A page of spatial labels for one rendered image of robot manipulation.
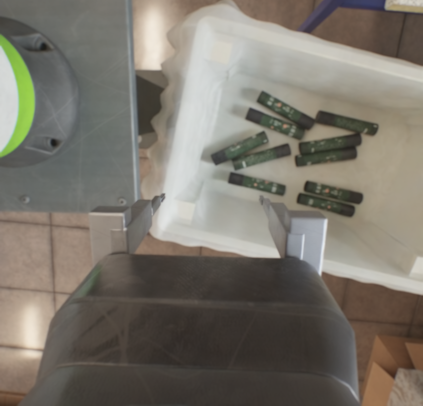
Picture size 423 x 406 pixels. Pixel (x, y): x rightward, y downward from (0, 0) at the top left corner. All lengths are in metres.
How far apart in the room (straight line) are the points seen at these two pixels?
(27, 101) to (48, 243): 1.29
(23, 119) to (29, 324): 1.58
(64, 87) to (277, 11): 1.06
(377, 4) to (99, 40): 0.72
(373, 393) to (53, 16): 1.63
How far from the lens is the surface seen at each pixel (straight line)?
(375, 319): 1.71
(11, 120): 0.29
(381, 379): 1.61
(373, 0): 0.94
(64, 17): 0.38
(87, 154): 0.37
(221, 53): 0.60
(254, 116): 0.78
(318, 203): 0.85
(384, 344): 1.72
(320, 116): 0.81
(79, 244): 1.51
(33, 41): 0.38
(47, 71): 0.35
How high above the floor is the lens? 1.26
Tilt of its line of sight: 76 degrees down
